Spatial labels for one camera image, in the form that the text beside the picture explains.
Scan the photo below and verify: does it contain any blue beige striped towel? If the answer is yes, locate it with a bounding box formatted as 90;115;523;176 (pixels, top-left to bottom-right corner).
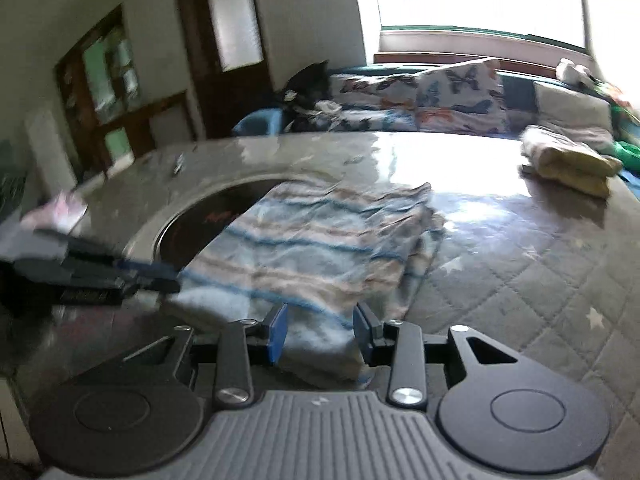
164;182;442;389

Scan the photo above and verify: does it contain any grey quilted star table cover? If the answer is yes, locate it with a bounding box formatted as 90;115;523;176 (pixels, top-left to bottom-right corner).
15;132;639;479

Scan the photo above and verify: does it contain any dark wooden cabinet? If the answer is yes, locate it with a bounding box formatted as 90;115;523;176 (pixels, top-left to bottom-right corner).
54;6;198;180

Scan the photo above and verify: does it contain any blue chair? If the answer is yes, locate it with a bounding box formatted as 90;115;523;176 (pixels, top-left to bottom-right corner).
232;107;284;136

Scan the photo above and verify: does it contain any dark wooden door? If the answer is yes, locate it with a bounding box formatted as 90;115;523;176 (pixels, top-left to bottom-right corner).
176;0;272;139

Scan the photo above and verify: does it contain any folded yellow grey cloth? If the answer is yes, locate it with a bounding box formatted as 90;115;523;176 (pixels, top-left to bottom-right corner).
521;126;623;200

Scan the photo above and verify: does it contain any black bag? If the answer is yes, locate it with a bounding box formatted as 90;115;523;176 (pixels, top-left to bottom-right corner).
283;60;330;110

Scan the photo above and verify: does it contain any green plastic basin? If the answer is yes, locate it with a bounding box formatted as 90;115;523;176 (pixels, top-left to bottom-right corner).
613;141;640;174

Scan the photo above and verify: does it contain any grey white cushion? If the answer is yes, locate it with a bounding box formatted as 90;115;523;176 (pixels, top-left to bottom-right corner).
534;82;615;155

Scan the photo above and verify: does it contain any butterfly print pillow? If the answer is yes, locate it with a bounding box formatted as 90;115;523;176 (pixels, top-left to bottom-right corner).
414;58;509;136

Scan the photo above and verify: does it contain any butterfly print blanket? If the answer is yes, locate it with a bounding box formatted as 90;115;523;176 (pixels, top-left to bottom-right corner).
299;71;421;134

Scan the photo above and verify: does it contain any white plush toy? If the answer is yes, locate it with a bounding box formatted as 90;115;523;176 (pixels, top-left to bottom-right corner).
555;58;597;88

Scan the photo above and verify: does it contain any green framed window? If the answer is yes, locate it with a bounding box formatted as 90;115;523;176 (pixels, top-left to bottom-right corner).
349;0;640;57

